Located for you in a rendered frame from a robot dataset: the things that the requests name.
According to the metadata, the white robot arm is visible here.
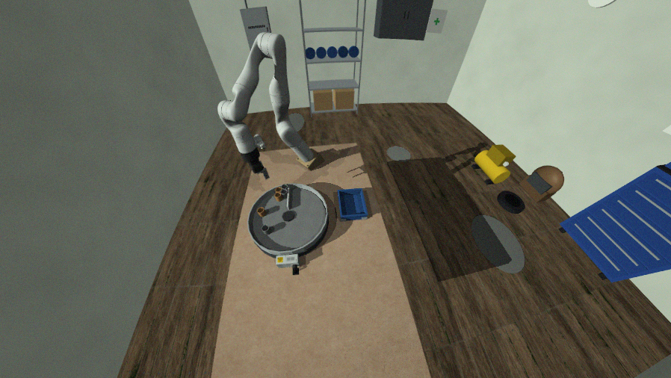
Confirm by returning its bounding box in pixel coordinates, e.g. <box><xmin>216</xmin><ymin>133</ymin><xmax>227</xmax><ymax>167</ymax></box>
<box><xmin>217</xmin><ymin>32</ymin><xmax>314</xmax><ymax>162</ymax></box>

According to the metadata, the blue plastic crate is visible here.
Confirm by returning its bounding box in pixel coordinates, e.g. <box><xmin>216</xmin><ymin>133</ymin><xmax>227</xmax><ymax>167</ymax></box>
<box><xmin>338</xmin><ymin>188</ymin><xmax>368</xmax><ymax>222</ymax></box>

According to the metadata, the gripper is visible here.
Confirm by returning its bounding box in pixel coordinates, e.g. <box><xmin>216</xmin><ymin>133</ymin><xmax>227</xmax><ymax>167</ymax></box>
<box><xmin>236</xmin><ymin>134</ymin><xmax>269</xmax><ymax>179</ymax></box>

